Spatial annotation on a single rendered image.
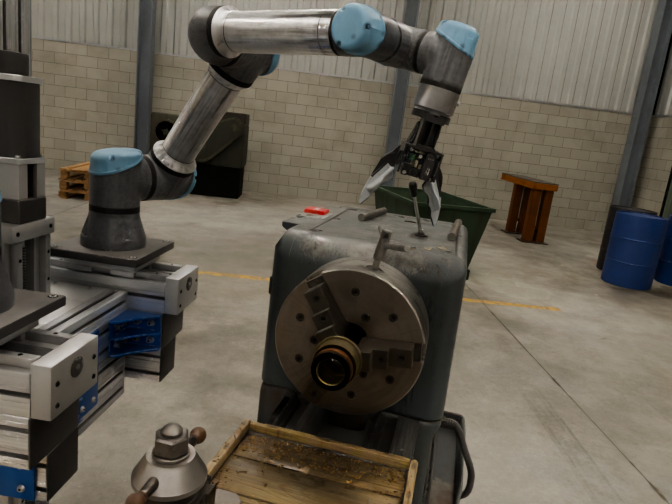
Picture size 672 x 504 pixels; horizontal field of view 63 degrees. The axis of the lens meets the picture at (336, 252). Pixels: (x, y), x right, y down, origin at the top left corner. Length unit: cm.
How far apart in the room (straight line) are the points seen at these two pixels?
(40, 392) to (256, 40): 69
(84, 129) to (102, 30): 188
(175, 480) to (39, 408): 38
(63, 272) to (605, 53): 1183
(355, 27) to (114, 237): 76
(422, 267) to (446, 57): 47
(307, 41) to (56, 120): 1130
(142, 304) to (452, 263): 73
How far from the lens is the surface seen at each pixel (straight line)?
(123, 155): 138
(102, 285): 143
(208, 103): 135
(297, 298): 114
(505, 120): 1178
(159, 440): 63
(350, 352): 102
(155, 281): 138
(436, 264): 125
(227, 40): 114
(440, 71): 101
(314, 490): 106
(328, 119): 1116
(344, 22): 95
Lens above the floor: 151
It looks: 13 degrees down
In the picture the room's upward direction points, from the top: 7 degrees clockwise
